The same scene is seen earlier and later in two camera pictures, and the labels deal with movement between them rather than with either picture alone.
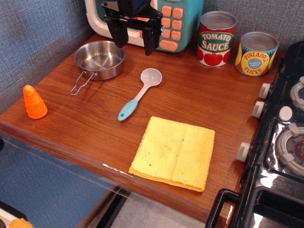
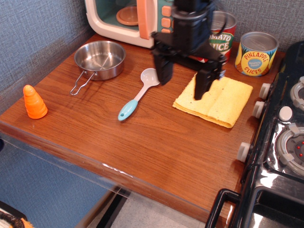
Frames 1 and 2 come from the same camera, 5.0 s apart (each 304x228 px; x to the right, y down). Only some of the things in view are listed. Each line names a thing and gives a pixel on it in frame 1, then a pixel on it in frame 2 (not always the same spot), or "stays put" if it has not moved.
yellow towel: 175,151 -> 222,102
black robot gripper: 138,14 -> 191,36
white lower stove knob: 242,151 stays put
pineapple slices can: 256,53 stays put
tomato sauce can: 216,33 stays put
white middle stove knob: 258,109 stays put
